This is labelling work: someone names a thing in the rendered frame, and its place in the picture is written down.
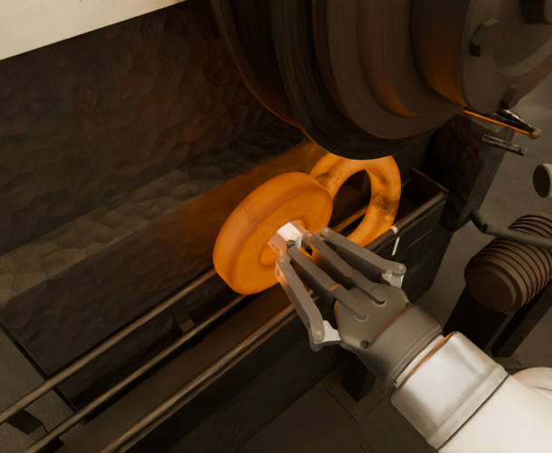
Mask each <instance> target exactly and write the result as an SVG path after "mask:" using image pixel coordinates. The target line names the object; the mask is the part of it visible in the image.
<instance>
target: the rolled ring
mask: <svg viewBox="0 0 552 453"><path fill-rule="evenodd" d="M363 169H365V170H366V171H367V173H368V174H369V177H370V182H371V198H370V203H369V208H368V210H367V213H366V215H365V217H364V219H363V220H362V221H361V223H360V224H359V226H358V227H357V228H356V229H355V230H354V231H353V232H352V233H351V234H350V235H349V236H347V237H346V238H348V239H350V240H351V241H353V242H354V243H356V244H358V245H360V246H362V247H363V246H364V245H366V244H367V243H369V242H370V241H372V240H373V239H374V238H376V237H377V236H379V235H380V234H382V233H383V232H385V231H386V230H387V229H389V228H390V227H391V226H392V223H393V221H394V219H395V216H396V212H397V209H398V205H399V200H400V193H401V179H400V173H399V170H398V167H397V164H396V161H395V159H394V158H393V157H392V156H391V155H390V156H386V157H382V158H379V159H374V160H365V161H358V160H349V159H345V158H341V157H339V156H336V155H332V154H331V153H329V152H328V153H327V154H326V155H325V156H323V157H322V158H321V159H320V160H319V162H318V163H317V164H316V165H315V167H314V168H313V169H312V171H311V172H310V174H309V176H311V177H312V178H313V179H314V180H316V181H317V182H318V183H320V184H321V185H322V186H323V187H324V188H326V189H327V190H328V191H329V193H330V195H331V198H332V200H333V198H334V195H335V193H336V192H337V191H338V190H339V188H340V187H341V185H342V184H343V183H344V182H345V181H346V180H347V179H348V178H349V177H350V176H351V175H353V174H354V173H356V172H358V171H360V170H363Z"/></svg>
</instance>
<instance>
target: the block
mask: <svg viewBox="0 0 552 453"><path fill-rule="evenodd" d="M514 134H515V131H514V130H511V129H507V128H505V127H502V126H499V125H497V124H494V123H492V122H489V121H487V120H482V119H479V118H478V117H475V116H472V115H469V114H467V113H465V112H462V111H460V112H459V113H458V114H457V115H456V116H454V117H453V118H452V119H451V120H449V121H448V122H447V123H446V124H445V125H443V126H442V127H441V128H439V129H438V132H437V135H436V138H435V141H434V144H433V147H432V151H431V155H430V158H429V161H428V164H427V166H426V170H425V173H424V174H425V175H427V176H428V177H430V178H431V179H433V180H434V181H436V182H437V183H439V184H440V185H442V186H443V187H445V188H446V189H448V190H449V193H448V198H447V199H446V204H445V206H444V209H443V211H442V213H441V217H440V220H439V222H438V224H439V225H441V226H442V227H444V228H446V229H447V230H448V231H450V232H452V233H454V232H457V231H458V230H459V229H461V228H462V227H463V226H464V225H465V224H466V223H468V222H469V221H470V218H469V217H468V215H469V214H470V212H471V211H472V210H473V209H477V210H479V209H480V207H481V205H482V203H483V201H484V199H485V195H486V194H487V192H488V190H489V188H490V186H491V183H492V181H493V179H494V177H495V175H496V172H497V170H498V168H499V166H500V164H501V162H502V160H503V157H504V155H505V153H506V150H503V149H501V148H499V147H494V146H491V145H488V144H486V143H483V142H481V141H482V138H483V136H484V135H487V136H489V137H492V138H497V139H500V140H502V141H505V142H508V143H511V141H512V138H513V136H514Z"/></svg>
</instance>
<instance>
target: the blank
mask: <svg viewBox="0 0 552 453"><path fill-rule="evenodd" d="M332 209H333V201H332V198H331V195H330V193H329V191H328V190H327V189H326V188H324V187H323V186H322V185H321V184H320V183H318V182H317V181H316V180H314V179H313V178H312V177H311V176H309V175H308V174H306V173H300V172H291V173H284V174H281V175H278V176H276V177H274V178H272V179H270V180H269V181H267V182H265V183H263V184H262V185H260V186H259V187H257V188H256V189H255V190H254V191H252V192H251V193H250V194H249V195H248V196H246V197H245V198H244V199H243V200H242V201H241V202H240V203H239V205H238V206H237V207H236V208H235V209H234V211H233V212H232V213H231V214H230V216H229V217H228V219H227V221H226V222H225V224H224V225H223V227H222V228H221V230H220V232H219V234H218V237H217V240H216V243H215V245H214V250H213V263H214V267H215V269H216V271H217V273H218V274H219V275H220V277H221V278H222V279H223V280H224V281H225V282H226V283H227V284H228V285H229V287H230V288H231V289H232V290H234V291H235V292H238V293H241V294H253V293H257V292H260V291H263V290H265V289H267V288H269V287H271V286H273V285H275V284H276V283H278V282H279V281H278V279H277V277H276V275H275V272H276V260H277V258H279V257H280V256H279V255H278V254H277V253H276V252H275V251H274V250H273V249H272V248H271V247H270V246H269V245H268V244H267V243H268V242H269V240H270V239H271V238H272V236H273V235H274V234H275V233H276V232H277V231H278V230H279V229H281V228H282V227H283V226H285V225H287V224H288V223H289V222H291V221H294V220H296V221H298V222H299V224H300V225H302V226H303V227H304V228H305V229H306V230H307V231H308V232H312V233H315V232H318V231H320V230H321V228H322V227H327V225H328V223H329V220H330V217H331V215H332Z"/></svg>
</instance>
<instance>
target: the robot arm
mask: <svg viewBox="0 0 552 453"><path fill-rule="evenodd" d="M267 244H268V245H269V246H270V247H271V248H272V249H273V250H274V251H275V252H276V253H277V254H278V255H279V256H280V257H279V258H277V260H276V272H275V275H276V277H277V279H278V281H279V282H280V284H281V285H282V287H283V289H284V291H285V292H286V294H287V296H288V297H289V300H290V301H291V303H292V305H293V306H294V307H295V309H296V311H297V312H298V315H299V317H300V318H301V320H302V322H303V323H304V325H305V327H306V328H307V332H308V338H309V343H310V347H311V349H312V350H314V351H320V350H321V349H322V347H323V345H333V344H340V346H341V347H342V348H344V349H345V350H347V351H351V352H353V353H354V354H356V355H357V356H358V357H359V359H360V360H361V361H362V363H363V364H364V365H365V366H366V367H367V368H368V369H369V370H370V371H371V372H372V373H373V374H374V375H375V376H376V377H377V378H378V379H379V380H380V381H381V382H382V383H383V384H384V385H385V386H389V387H393V386H395V387H396V388H397V390H396V391H395V393H394V394H393V395H392V397H391V403H392V404H393V406H394V407H395V408H396V409H397V410H398V411H399V412H400V413H401V414H402V415H403V416H404V417H405V418H406V419H407V420H408V421H409V422H410V423H411V424H412V425H413V426H414V427H415V428H416V429H417V430H418V431H419V432H420V433H421V434H422V435H423V436H424V437H425V438H426V441H427V442H428V443H429V444H430V445H431V446H434V447H435V448H436V449H437V451H438V452H439V453H552V368H531V369H524V370H522V371H519V372H517V373H515V374H514V375H512V376H511V375H510V374H508V373H507V372H506V371H505V370H504V368H503V367H502V366H501V365H500V364H496V363H495V362H494V361H493V360H492V359H490V358H489V357H488V356H487V355H486V354H485V353H484V352H482V351H481V350H480V349H479V348H478V347H476V346H475V344H474V343H472V342H471V341H470V340H469V339H468V338H467V337H466V336H464V335H463V334H462V333H460V332H453V333H451V334H449V335H448V336H446V337H445V338H444V337H443V336H442V335H443V331H442V326H441V325H439V324H438V323H437V322H436V321H435V320H434V319H432V318H431V317H430V316H429V315H428V314H427V313H425V312H424V311H423V310H422V309H421V308H420V307H419V306H417V305H413V304H411V303H410V301H409V300H408V298H407V296H406V294H405V293H404V291H403V290H402V289H401V285H402V279H403V277H404V275H405V271H406V267H405V266H404V265H403V264H402V263H398V262H391V261H388V260H385V259H383V258H381V257H379V256H378V255H376V254H374V253H373V252H371V251H369V250H367V249H365V248H364V247H362V246H360V245H358V244H356V243H354V242H353V241H351V240H350V239H348V238H346V237H344V236H343V235H340V234H338V233H337V232H335V231H333V230H332V229H330V228H329V227H322V228H321V230H320V231H318V232H315V233H312V232H308V231H307V230H306V229H305V228H304V227H303V226H302V225H300V224H299V222H298V221H296V220H294V221H291V222H289V223H288V224H287V225H285V226H283V227H282V228H281V229H279V230H278V231H277V232H276V233H275V234H274V235H273V236H272V238H271V239H270V240H269V242H268V243H267ZM301 247H302V252H301V251H300V248H301ZM307 256H308V257H309V258H310V259H311V260H312V261H313V262H312V261H311V260H310V259H309V258H308V257H307ZM315 263H316V264H317V265H318V266H319V267H320V268H321V269H322V270H323V271H322V270H321V269H320V268H319V267H318V266H316V265H315ZM350 265H351V266H350ZM352 267H353V268H355V269H356V270H357V271H355V270H354V269H353V268H352ZM325 273H326V274H327V275H328V276H329V277H330V278H331V279H330V278H329V277H328V276H327V275H326V274H325ZM362 273H364V274H366V275H367V276H369V277H371V278H372V279H374V280H377V281H380V282H381V283H382V284H381V283H377V282H373V281H370V280H369V279H367V278H366V277H365V276H364V275H363V274H362ZM300 280H302V281H303V282H304V283H305V284H307V285H308V286H309V287H310V288H311V289H312V290H313V291H314V292H315V293H316V294H317V295H318V296H319V297H320V298H321V299H322V300H323V301H324V302H325V304H326V307H327V308H328V309H329V310H330V311H331V312H332V313H333V314H334V323H335V329H336V330H335V329H333V328H332V327H331V325H330V324H329V323H328V322H327V321H323V319H322V316H321V314H320V312H319V310H318V308H317V307H316V304H315V303H314V301H313V300H312V298H311V297H310V296H309V294H308V293H307V290H306V289H305V287H304V285H303V284H302V282H301V281H300ZM334 281H335V282H336V283H337V284H336V283H335V282H334ZM507 374H508V375H507Z"/></svg>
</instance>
